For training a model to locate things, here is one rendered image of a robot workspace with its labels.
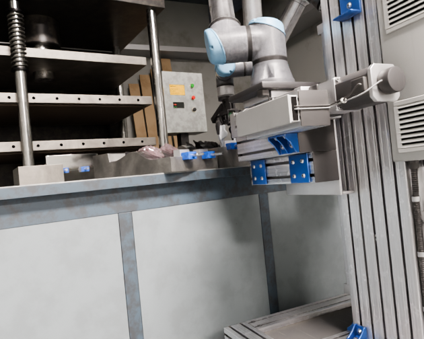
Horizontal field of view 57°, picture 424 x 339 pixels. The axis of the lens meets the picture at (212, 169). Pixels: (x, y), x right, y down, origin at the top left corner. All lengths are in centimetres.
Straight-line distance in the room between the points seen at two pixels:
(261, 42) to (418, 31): 49
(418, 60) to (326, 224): 116
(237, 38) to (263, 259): 95
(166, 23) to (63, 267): 443
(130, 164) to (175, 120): 102
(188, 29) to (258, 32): 426
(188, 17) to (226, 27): 429
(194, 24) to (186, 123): 317
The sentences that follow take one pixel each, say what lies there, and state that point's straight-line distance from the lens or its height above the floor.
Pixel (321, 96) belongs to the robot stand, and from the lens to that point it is 102.
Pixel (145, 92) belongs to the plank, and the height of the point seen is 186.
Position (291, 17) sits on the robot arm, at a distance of 184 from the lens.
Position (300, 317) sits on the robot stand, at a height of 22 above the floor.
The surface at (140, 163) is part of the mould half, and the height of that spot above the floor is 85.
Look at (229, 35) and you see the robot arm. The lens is 133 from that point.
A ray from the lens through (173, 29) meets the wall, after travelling 550.
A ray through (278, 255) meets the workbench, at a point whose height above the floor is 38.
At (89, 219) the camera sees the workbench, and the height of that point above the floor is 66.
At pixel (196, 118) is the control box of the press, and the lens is 264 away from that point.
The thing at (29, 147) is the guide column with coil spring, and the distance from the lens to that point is 218.
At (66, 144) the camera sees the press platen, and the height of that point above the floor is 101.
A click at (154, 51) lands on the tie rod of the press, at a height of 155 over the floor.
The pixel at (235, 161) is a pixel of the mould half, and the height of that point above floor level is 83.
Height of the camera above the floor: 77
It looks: 1 degrees up
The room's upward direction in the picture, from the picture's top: 6 degrees counter-clockwise
